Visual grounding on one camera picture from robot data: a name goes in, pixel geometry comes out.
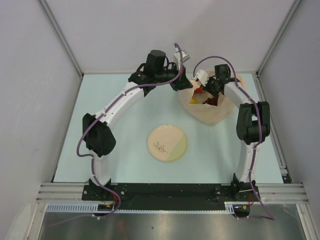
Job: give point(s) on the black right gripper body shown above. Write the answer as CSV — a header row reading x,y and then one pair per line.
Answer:
x,y
211,86

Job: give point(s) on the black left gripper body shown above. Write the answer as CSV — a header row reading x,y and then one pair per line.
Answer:
x,y
165,75

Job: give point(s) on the yellow fake banana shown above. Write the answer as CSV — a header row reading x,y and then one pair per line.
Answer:
x,y
193,101

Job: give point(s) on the translucent banana-print plastic bag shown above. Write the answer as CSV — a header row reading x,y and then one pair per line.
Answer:
x,y
205,113

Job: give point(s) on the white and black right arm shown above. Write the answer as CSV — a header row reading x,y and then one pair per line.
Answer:
x,y
252,127

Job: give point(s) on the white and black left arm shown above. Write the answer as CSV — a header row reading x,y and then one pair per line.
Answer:
x,y
97,133

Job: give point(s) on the dark red fake fruit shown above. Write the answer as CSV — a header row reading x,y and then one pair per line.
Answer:
x,y
213,101

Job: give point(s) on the cream plate with leaf motif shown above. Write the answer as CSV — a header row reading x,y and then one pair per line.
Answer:
x,y
167,143

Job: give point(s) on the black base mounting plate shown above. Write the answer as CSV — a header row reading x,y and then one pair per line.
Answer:
x,y
174,204

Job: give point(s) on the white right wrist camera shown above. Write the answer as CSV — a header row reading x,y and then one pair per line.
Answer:
x,y
201,78

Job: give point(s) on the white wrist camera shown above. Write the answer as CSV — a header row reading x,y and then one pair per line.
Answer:
x,y
181,57
201,78

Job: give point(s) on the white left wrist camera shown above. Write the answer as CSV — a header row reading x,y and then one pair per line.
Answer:
x,y
181,57

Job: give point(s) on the aluminium right side rail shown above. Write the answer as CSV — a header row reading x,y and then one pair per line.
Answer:
x,y
282,163

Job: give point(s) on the aluminium right corner post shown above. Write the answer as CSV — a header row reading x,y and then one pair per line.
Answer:
x,y
279,35

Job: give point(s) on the aluminium corner post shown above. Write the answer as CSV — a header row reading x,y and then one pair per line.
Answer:
x,y
49,15
279,35

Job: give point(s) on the aluminium left corner post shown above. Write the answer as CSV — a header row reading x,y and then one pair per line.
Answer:
x,y
49,15

